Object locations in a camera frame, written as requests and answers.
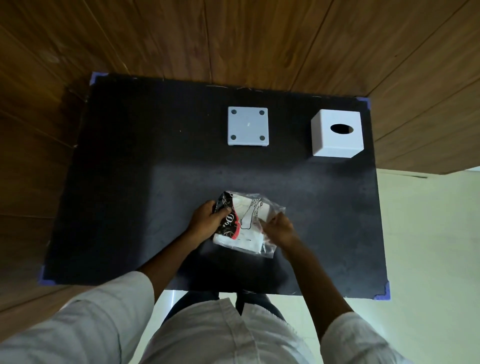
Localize black table mat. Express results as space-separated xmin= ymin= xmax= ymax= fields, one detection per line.
xmin=39 ymin=73 xmax=391 ymax=300

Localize clear plastic tissue packet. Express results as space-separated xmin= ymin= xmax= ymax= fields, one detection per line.
xmin=212 ymin=191 xmax=286 ymax=259

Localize person's left hand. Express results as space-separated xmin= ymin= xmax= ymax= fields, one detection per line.
xmin=186 ymin=200 xmax=232 ymax=241

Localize person's white shirt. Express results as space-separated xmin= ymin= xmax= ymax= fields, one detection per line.
xmin=0 ymin=271 xmax=413 ymax=364

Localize person's right forearm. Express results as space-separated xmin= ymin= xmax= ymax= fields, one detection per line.
xmin=282 ymin=240 xmax=354 ymax=343

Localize person's left forearm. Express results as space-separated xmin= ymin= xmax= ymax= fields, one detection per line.
xmin=137 ymin=228 xmax=205 ymax=301

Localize white square base plate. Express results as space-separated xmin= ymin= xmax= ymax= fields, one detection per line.
xmin=227 ymin=106 xmax=270 ymax=147

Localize white tissue box cover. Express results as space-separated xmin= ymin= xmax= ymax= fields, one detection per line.
xmin=311 ymin=109 xmax=364 ymax=158

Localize person's right hand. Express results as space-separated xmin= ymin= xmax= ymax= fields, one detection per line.
xmin=260 ymin=212 xmax=298 ymax=253

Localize person's dark trousers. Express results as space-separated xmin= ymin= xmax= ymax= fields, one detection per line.
xmin=163 ymin=289 xmax=286 ymax=331

